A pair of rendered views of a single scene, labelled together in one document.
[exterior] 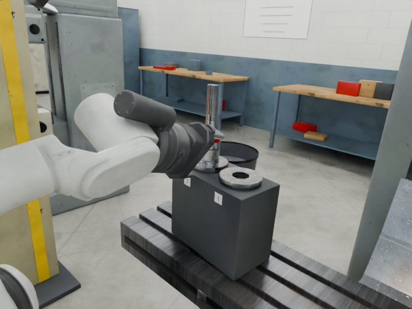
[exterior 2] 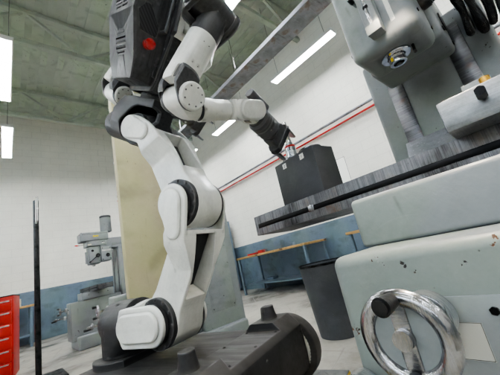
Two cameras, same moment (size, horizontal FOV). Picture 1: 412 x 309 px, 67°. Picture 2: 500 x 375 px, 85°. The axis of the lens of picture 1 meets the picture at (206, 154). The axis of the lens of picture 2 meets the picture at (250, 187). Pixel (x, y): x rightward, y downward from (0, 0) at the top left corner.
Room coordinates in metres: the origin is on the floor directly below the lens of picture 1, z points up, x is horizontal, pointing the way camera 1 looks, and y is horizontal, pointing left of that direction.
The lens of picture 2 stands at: (-0.45, 0.10, 0.80)
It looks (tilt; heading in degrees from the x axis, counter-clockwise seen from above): 14 degrees up; 5
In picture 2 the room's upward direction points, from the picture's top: 13 degrees counter-clockwise
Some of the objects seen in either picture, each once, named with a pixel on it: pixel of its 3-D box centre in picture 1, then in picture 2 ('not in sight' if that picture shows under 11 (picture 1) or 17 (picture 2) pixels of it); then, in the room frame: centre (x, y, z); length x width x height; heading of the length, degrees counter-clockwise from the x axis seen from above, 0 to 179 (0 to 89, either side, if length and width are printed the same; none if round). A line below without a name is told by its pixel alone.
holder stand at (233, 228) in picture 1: (220, 208); (307, 176); (0.63, -0.04, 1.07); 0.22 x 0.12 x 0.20; 42
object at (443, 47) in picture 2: not in sight; (402, 36); (0.49, -0.50, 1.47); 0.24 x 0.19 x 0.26; 49
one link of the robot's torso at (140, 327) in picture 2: not in sight; (164, 318); (0.43, 0.53, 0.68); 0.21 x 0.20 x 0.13; 65
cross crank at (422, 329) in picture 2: not in sight; (416, 327); (-0.03, -0.04, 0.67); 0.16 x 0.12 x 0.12; 139
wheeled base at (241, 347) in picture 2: not in sight; (174, 349); (0.41, 0.51, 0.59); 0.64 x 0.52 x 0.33; 65
